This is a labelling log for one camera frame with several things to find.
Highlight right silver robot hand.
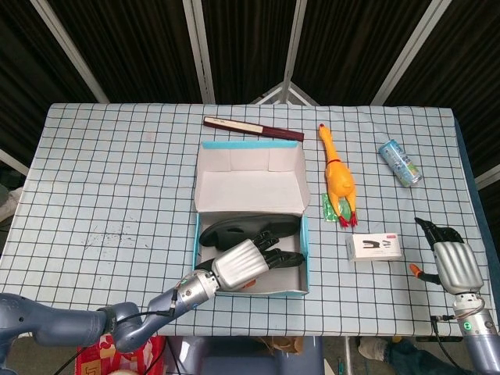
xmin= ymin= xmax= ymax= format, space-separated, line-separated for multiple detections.
xmin=409 ymin=216 xmax=484 ymax=296

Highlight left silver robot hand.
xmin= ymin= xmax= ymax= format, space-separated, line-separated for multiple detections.
xmin=210 ymin=230 xmax=308 ymax=293

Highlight light blue shoe box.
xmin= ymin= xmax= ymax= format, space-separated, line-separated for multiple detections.
xmin=192 ymin=140 xmax=310 ymax=298

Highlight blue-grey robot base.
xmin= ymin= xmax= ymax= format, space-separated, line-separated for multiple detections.
xmin=166 ymin=335 xmax=324 ymax=375

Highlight white stapler box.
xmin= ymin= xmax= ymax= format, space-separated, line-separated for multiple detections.
xmin=345 ymin=233 xmax=403 ymax=263

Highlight brown paper bag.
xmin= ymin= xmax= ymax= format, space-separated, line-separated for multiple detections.
xmin=255 ymin=336 xmax=305 ymax=355

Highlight blue jeans leg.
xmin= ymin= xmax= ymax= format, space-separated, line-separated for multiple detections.
xmin=384 ymin=339 xmax=466 ymax=375

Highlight green plastic packet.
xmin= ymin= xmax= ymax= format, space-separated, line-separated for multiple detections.
xmin=322 ymin=192 xmax=355 ymax=223

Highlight blue green drink can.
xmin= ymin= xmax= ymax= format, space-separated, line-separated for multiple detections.
xmin=377 ymin=140 xmax=423 ymax=189

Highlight yellow rubber chicken toy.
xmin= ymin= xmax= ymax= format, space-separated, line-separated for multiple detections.
xmin=316 ymin=123 xmax=359 ymax=228

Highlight dark red folding fan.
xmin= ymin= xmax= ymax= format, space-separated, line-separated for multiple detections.
xmin=202 ymin=116 xmax=305 ymax=142

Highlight white table leg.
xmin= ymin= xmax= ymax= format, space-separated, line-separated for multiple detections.
xmin=343 ymin=336 xmax=353 ymax=375

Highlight red patterned bag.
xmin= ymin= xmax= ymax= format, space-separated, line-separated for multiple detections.
xmin=76 ymin=334 xmax=167 ymax=375

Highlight blue checked tablecloth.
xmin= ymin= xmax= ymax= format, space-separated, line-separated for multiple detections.
xmin=0 ymin=102 xmax=494 ymax=338

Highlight white cloth bundle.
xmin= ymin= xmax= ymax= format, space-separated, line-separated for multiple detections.
xmin=0 ymin=186 xmax=23 ymax=222

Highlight dark pleated curtain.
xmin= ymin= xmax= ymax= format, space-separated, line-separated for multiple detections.
xmin=0 ymin=0 xmax=500 ymax=188

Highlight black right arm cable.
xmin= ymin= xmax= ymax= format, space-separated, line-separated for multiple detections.
xmin=429 ymin=314 xmax=466 ymax=375

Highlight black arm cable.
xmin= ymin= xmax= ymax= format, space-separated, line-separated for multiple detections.
xmin=58 ymin=298 xmax=177 ymax=375
xmin=429 ymin=314 xmax=466 ymax=375

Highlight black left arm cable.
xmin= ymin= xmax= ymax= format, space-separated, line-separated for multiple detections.
xmin=58 ymin=298 xmax=177 ymax=375

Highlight white metal frame post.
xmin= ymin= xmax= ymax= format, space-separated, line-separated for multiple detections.
xmin=473 ymin=163 xmax=500 ymax=189
xmin=281 ymin=0 xmax=309 ymax=105
xmin=182 ymin=0 xmax=216 ymax=105
xmin=370 ymin=0 xmax=447 ymax=105
xmin=30 ymin=0 xmax=110 ymax=105
xmin=0 ymin=147 xmax=30 ymax=177

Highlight black floor cable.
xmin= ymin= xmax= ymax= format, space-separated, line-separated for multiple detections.
xmin=154 ymin=336 xmax=184 ymax=375

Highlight white triangular metal frame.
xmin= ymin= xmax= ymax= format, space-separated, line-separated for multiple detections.
xmin=249 ymin=80 xmax=322 ymax=106

